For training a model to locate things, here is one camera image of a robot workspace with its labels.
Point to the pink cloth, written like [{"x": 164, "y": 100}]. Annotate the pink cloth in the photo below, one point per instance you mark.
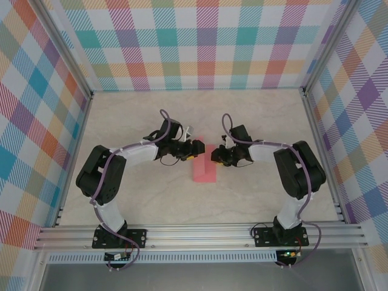
[{"x": 203, "y": 174}]

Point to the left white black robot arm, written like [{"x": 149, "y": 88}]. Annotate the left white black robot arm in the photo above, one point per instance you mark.
[{"x": 136, "y": 153}]

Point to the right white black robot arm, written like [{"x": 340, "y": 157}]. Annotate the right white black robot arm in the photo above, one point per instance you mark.
[{"x": 266, "y": 153}]

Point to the grey metal lower shelf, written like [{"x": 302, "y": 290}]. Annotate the grey metal lower shelf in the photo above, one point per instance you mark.
[{"x": 197, "y": 279}]

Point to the aluminium mounting rail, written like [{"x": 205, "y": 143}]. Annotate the aluminium mounting rail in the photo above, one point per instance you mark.
[{"x": 197, "y": 236}]

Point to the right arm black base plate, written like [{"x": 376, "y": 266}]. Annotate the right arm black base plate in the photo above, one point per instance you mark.
[{"x": 263, "y": 238}]

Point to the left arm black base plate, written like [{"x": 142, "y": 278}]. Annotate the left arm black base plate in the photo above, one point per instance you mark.
[{"x": 138, "y": 238}]

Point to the aluminium side rail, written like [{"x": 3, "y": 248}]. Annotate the aluminium side rail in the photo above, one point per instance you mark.
[
  {"x": 60, "y": 212},
  {"x": 339, "y": 212}
]

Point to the aluminium frame post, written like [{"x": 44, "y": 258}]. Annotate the aluminium frame post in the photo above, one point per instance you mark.
[
  {"x": 329, "y": 45},
  {"x": 68, "y": 51}
]

